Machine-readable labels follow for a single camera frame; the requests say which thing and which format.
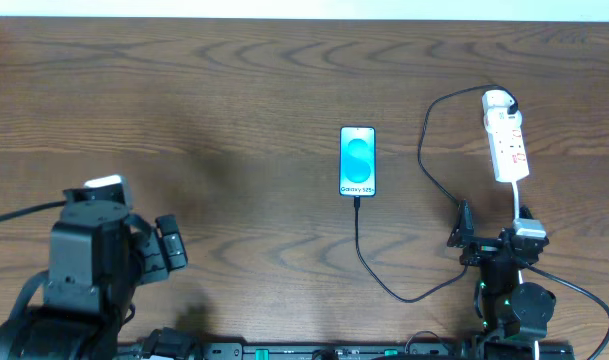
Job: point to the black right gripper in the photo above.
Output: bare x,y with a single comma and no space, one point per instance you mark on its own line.
491,243

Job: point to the white USB charger adapter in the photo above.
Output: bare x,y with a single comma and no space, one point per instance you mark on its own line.
501,113

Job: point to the blue Galaxy smartphone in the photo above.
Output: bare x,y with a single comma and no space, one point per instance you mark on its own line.
357,165

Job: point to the white power strip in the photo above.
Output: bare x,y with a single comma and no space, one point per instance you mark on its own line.
508,155

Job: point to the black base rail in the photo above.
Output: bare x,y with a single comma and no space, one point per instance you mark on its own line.
237,351

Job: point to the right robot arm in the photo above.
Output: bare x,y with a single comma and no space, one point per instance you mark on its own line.
515,313

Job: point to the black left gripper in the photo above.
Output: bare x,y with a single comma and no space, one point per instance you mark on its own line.
169,245

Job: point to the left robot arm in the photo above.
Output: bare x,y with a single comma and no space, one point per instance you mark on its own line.
100,252

